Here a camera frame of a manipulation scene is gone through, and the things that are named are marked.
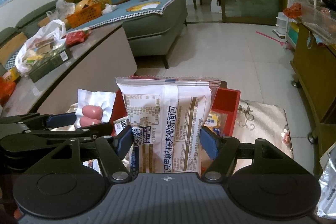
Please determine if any white plastic bag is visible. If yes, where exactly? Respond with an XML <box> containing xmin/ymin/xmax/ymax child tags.
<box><xmin>15</xmin><ymin>19</ymin><xmax>66</xmax><ymax>77</ymax></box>

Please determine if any green white wafer packet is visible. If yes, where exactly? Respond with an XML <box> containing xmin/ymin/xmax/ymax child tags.
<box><xmin>113</xmin><ymin>116</ymin><xmax>130</xmax><ymax>135</ymax></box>

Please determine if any dark green box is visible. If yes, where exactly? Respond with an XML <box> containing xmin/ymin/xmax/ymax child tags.
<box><xmin>29</xmin><ymin>45</ymin><xmax>72</xmax><ymax>83</ymax></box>

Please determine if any blue patterned sofa cover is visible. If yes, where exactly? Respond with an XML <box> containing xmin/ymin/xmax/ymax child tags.
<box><xmin>71</xmin><ymin>0</ymin><xmax>175</xmax><ymax>30</ymax></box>

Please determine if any white bread bag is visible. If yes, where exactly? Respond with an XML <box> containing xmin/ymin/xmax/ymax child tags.
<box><xmin>116</xmin><ymin>76</ymin><xmax>221</xmax><ymax>173</ymax></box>

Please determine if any floral silver tablecloth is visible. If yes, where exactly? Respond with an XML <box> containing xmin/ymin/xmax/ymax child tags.
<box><xmin>51</xmin><ymin>99</ymin><xmax>295</xmax><ymax>175</ymax></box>

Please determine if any red packet on table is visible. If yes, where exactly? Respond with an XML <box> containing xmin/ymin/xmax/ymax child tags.
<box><xmin>66</xmin><ymin>28</ymin><xmax>91</xmax><ymax>47</ymax></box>

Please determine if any red cardboard box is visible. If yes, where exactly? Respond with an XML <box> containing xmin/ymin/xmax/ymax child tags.
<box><xmin>110</xmin><ymin>81</ymin><xmax>240</xmax><ymax>136</ymax></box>

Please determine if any grey curved side table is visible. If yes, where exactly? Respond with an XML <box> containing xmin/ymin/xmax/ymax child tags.
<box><xmin>1</xmin><ymin>23</ymin><xmax>137</xmax><ymax>117</ymax></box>

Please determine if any wooden cabinet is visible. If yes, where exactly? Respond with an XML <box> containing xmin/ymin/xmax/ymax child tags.
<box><xmin>290</xmin><ymin>23</ymin><xmax>336</xmax><ymax>146</ymax></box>

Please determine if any pink sausage vacuum pack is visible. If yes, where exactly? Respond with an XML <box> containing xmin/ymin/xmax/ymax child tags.
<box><xmin>75</xmin><ymin>89</ymin><xmax>116</xmax><ymax>128</ymax></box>

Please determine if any grey sofa ottoman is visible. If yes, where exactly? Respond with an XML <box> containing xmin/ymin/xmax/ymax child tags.
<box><xmin>0</xmin><ymin>0</ymin><xmax>189</xmax><ymax>69</ymax></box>

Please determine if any orange plastic basket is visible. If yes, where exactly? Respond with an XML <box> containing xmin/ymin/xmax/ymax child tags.
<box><xmin>66</xmin><ymin>3</ymin><xmax>101</xmax><ymax>28</ymax></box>

